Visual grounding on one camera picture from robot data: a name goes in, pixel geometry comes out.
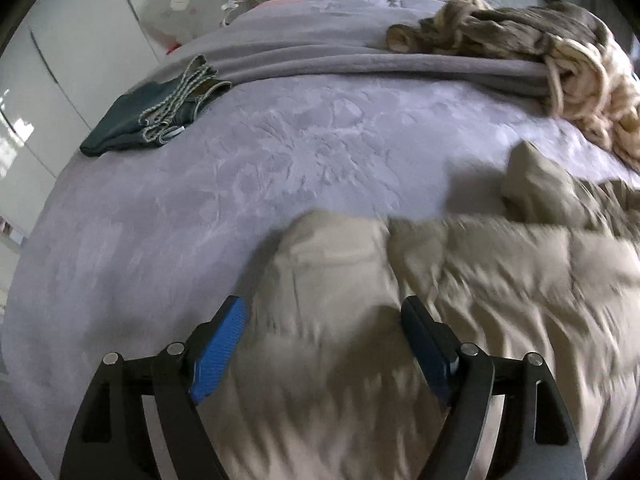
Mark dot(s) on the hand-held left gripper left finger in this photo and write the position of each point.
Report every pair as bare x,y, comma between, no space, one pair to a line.
217,347

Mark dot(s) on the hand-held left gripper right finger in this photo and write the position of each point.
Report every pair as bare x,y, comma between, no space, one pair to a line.
425,345

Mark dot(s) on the beige quilted puffer jacket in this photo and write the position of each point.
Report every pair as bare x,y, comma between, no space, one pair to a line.
450,310

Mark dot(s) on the lavender textured bedspread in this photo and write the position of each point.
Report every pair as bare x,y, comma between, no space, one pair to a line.
225,185

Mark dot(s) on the folded dark green jeans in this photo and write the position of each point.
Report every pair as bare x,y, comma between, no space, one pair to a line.
130,120

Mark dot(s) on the cream striped crumpled garment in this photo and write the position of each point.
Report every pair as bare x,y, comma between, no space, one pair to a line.
600,95

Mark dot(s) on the grey fleece blanket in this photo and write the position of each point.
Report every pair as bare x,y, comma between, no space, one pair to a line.
325,55

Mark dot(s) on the olive green crumpled garment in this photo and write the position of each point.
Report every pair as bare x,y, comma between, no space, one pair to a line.
500,30

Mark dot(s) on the white wardrobe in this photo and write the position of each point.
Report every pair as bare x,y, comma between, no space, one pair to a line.
65,60

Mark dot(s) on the white covered electric fan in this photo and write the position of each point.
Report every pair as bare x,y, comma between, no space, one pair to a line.
175,10

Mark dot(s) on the small white object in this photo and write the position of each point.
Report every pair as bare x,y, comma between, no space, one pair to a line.
231,5

